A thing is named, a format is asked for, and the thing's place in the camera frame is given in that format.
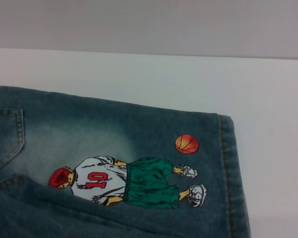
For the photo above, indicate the blue denim shorts basketball print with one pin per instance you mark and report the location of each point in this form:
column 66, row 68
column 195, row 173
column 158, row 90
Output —
column 94, row 138

